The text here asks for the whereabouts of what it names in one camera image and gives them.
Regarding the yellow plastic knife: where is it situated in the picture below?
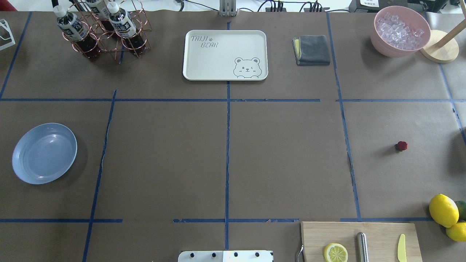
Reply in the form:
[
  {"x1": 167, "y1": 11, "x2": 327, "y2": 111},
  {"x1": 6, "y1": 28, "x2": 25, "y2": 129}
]
[{"x1": 397, "y1": 234, "x2": 407, "y2": 262}]

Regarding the cream bear tray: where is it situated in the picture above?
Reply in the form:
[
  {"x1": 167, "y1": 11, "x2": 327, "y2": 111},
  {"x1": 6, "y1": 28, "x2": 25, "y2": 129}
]
[{"x1": 182, "y1": 30, "x2": 269, "y2": 81}]

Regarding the tea bottle left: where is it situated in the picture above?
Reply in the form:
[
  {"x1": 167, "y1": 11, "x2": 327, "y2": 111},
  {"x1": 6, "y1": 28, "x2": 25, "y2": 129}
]
[{"x1": 53, "y1": 5, "x2": 100, "y2": 59}]

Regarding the grey folded cloth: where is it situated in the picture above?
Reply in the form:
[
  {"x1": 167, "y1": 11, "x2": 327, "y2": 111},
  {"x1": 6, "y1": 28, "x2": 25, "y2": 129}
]
[{"x1": 292, "y1": 35, "x2": 331, "y2": 66}]

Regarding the lemon half slice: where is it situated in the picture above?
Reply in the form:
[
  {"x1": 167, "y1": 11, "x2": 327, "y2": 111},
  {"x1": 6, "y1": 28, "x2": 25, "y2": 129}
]
[{"x1": 323, "y1": 243, "x2": 348, "y2": 262}]

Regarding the blue round plate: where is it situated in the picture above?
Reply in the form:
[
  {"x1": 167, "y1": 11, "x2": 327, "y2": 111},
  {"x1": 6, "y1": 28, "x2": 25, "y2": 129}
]
[{"x1": 12, "y1": 123, "x2": 77, "y2": 185}]

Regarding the tea bottle right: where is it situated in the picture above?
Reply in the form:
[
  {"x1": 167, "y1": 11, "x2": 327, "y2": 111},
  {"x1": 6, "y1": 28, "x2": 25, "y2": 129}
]
[{"x1": 107, "y1": 1, "x2": 146, "y2": 56}]

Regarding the wooden cutting board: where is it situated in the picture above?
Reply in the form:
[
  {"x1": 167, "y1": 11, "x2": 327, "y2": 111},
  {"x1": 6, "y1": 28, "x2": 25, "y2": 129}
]
[{"x1": 300, "y1": 222, "x2": 423, "y2": 262}]

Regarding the tea bottle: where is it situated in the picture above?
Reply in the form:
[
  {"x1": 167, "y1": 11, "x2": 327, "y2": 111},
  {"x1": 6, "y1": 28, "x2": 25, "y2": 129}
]
[
  {"x1": 85, "y1": 0, "x2": 118, "y2": 40},
  {"x1": 53, "y1": 5, "x2": 100, "y2": 59},
  {"x1": 107, "y1": 1, "x2": 146, "y2": 56}
]

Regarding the copper wire bottle rack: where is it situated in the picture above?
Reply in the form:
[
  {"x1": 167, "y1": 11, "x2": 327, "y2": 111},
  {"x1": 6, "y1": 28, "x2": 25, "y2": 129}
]
[{"x1": 62, "y1": 0, "x2": 153, "y2": 64}]

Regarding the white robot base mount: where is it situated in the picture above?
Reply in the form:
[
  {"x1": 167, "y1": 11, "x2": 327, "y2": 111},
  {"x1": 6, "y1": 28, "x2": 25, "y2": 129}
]
[{"x1": 178, "y1": 250, "x2": 274, "y2": 262}]

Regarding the large yellow lemon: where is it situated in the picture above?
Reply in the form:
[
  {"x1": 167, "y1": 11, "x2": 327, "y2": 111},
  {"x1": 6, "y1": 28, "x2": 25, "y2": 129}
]
[{"x1": 429, "y1": 194, "x2": 459, "y2": 228}]

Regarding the steel knife handle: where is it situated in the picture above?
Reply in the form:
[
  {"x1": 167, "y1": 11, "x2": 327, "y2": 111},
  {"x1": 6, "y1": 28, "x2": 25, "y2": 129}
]
[{"x1": 356, "y1": 232, "x2": 369, "y2": 262}]

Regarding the small yellow lemon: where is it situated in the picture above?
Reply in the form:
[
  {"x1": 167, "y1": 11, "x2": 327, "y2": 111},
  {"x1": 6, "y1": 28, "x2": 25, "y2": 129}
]
[{"x1": 446, "y1": 222, "x2": 466, "y2": 242}]

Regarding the pink bowl of ice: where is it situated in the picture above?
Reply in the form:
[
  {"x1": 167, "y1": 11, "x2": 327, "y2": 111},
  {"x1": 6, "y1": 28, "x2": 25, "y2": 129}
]
[{"x1": 371, "y1": 5, "x2": 431, "y2": 57}]

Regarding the red strawberry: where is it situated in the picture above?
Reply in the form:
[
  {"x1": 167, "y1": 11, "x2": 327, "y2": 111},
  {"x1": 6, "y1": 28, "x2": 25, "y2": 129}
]
[{"x1": 394, "y1": 141, "x2": 408, "y2": 151}]

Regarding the tea bottle back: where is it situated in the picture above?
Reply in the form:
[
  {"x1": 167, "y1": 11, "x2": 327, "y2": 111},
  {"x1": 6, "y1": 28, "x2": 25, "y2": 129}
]
[{"x1": 85, "y1": 0, "x2": 118, "y2": 40}]

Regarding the wooden round stand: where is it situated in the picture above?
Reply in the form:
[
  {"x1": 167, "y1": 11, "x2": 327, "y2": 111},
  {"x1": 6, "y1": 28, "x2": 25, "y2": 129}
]
[{"x1": 420, "y1": 20, "x2": 466, "y2": 63}]

